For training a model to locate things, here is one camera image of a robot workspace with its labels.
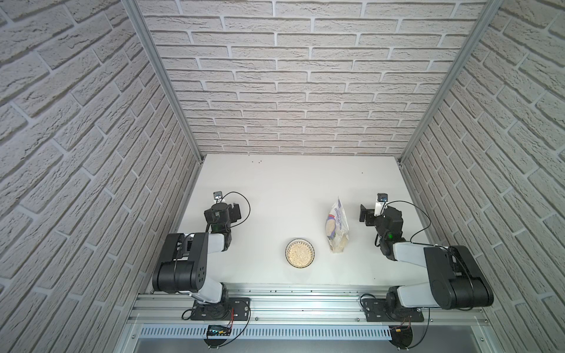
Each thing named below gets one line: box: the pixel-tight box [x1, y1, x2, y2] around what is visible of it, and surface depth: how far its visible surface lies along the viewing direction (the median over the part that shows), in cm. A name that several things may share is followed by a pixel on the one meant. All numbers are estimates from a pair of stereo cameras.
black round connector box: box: [388, 325, 413, 351], surface depth 71 cm
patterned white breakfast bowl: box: [284, 238, 316, 269], surface depth 84 cm
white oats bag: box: [325, 195, 350, 254], surface depth 82 cm
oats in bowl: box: [286, 240, 314, 268], surface depth 84 cm
